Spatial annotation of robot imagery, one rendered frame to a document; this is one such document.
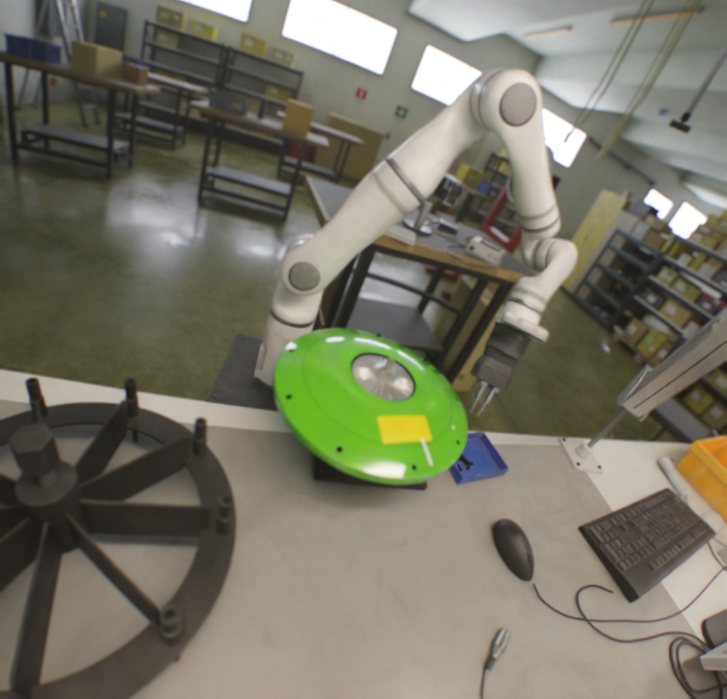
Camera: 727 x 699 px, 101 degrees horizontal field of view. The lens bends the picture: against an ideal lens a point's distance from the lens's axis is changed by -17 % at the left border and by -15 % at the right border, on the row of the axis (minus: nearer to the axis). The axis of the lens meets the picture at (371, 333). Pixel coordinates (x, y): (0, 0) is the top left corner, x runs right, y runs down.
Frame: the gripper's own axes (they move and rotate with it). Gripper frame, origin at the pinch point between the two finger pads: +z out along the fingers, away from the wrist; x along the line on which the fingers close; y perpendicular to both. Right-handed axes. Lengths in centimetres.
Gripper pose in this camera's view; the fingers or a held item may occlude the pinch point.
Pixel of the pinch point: (474, 413)
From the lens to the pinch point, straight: 72.5
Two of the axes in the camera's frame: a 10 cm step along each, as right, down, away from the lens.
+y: 1.1, -0.1, 9.9
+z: -4.4, 8.9, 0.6
